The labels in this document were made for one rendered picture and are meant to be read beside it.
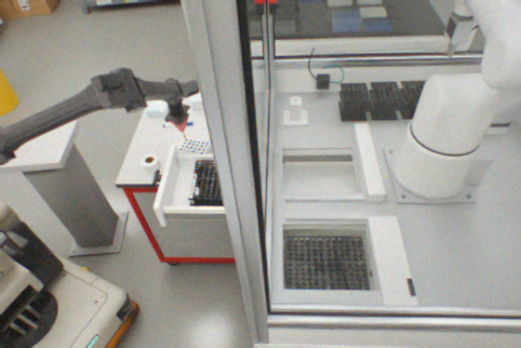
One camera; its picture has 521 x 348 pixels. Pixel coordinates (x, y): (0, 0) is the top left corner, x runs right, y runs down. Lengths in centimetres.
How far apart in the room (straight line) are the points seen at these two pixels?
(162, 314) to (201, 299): 21
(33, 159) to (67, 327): 74
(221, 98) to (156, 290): 183
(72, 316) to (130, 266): 49
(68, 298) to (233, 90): 170
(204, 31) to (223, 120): 10
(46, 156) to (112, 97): 96
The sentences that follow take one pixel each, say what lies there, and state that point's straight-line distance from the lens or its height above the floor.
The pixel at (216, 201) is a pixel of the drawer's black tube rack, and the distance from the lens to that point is 124.
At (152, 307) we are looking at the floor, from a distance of 209.
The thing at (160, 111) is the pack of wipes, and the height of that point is 80.
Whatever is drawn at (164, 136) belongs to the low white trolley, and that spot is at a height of 76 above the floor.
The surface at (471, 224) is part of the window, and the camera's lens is 57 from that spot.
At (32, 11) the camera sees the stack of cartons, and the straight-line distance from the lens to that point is 553.
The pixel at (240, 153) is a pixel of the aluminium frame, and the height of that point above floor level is 157.
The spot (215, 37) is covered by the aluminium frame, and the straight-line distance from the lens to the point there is 32.
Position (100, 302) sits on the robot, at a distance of 187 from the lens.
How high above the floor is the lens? 184
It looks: 48 degrees down
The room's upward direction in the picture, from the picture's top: 5 degrees counter-clockwise
